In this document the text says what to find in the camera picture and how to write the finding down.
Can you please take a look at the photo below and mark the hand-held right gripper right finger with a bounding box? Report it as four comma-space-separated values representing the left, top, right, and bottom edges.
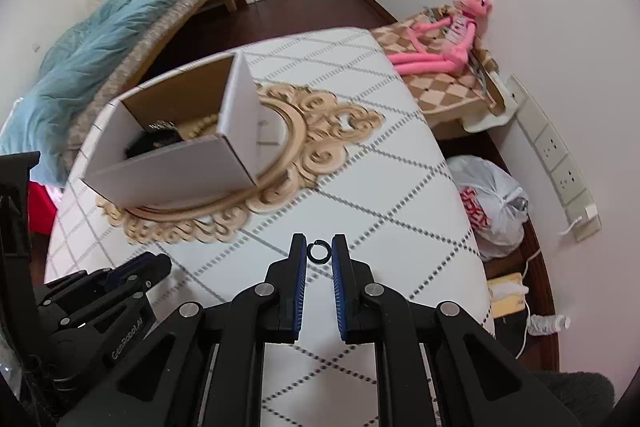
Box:
331, 234, 582, 427

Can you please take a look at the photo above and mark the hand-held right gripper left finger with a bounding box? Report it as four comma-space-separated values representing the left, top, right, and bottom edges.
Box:
65, 233, 308, 427

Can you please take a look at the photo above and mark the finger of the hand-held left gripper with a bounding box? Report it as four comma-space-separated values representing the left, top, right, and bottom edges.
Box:
54, 283, 152, 339
34, 252, 173, 309

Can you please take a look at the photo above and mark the white cardboard box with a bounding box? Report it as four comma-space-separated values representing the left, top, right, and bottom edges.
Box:
80, 52, 261, 210

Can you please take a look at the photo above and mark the black watch band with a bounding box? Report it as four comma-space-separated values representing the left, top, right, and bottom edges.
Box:
124, 129, 184, 158

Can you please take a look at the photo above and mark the red cloth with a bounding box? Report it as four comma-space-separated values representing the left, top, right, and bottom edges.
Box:
27, 181, 64, 238

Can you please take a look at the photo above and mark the white diamond patterned tablecloth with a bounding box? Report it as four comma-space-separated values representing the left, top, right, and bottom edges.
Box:
44, 27, 496, 427

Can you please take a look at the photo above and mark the yellow wooden box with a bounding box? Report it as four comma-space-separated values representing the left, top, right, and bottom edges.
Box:
485, 271, 531, 321

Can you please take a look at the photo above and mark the white plastic bag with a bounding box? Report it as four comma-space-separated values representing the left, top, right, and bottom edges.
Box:
444, 155, 531, 261

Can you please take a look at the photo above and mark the light blue blanket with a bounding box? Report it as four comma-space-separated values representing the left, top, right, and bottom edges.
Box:
0, 0, 226, 186

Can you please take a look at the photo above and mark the pink plush toy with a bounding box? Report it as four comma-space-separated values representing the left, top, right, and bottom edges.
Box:
387, 0, 496, 78

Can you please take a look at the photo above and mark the bed with checkered mattress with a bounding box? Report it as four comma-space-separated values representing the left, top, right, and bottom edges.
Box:
65, 0, 239, 158

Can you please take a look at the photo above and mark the white power strip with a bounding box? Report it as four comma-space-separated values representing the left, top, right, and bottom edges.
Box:
504, 74, 601, 243

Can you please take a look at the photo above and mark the black frame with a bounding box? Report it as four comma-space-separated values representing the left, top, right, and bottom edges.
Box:
0, 151, 42, 259

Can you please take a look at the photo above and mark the white charging cable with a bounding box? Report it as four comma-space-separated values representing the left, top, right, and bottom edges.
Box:
514, 212, 584, 358

